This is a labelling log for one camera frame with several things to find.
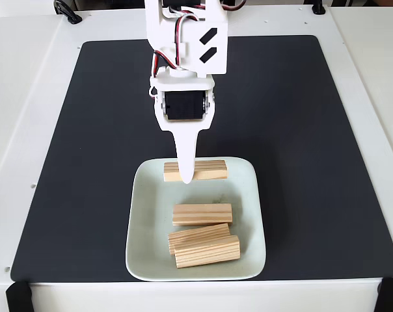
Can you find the wooden block with number mark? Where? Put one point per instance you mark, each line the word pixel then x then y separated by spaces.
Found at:
pixel 190 237

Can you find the pale green square plate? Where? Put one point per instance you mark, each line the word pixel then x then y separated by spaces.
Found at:
pixel 147 211

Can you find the black table mat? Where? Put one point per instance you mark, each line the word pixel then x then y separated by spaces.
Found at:
pixel 86 162

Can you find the striped wooden block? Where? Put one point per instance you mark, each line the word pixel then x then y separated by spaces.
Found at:
pixel 203 214
pixel 206 252
pixel 212 169

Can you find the black clamp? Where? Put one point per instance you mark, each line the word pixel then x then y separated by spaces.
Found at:
pixel 318 9

